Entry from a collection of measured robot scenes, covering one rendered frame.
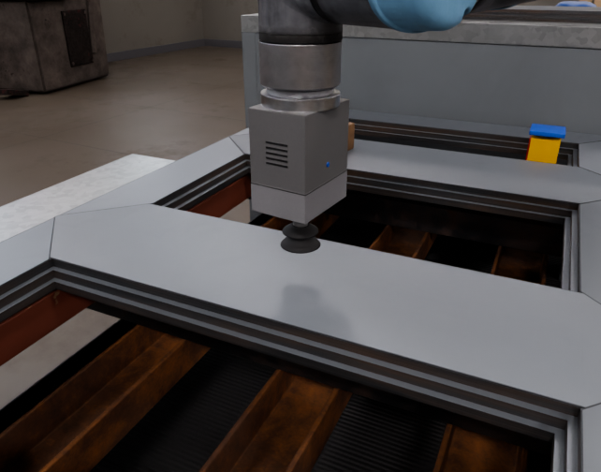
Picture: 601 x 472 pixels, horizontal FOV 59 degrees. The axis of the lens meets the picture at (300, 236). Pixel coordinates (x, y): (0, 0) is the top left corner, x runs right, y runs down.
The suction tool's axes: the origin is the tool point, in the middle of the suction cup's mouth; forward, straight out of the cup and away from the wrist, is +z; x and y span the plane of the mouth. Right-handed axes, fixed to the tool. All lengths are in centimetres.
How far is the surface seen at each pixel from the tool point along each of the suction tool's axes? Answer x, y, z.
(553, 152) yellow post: 17, -61, 3
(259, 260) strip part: -5.6, -0.1, 3.7
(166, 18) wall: -647, -626, 37
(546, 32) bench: 8, -83, -15
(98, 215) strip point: -31.9, 1.3, 3.7
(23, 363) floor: -123, -25, 88
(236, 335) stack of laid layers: -0.9, 10.4, 5.8
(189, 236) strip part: -16.9, -0.5, 3.7
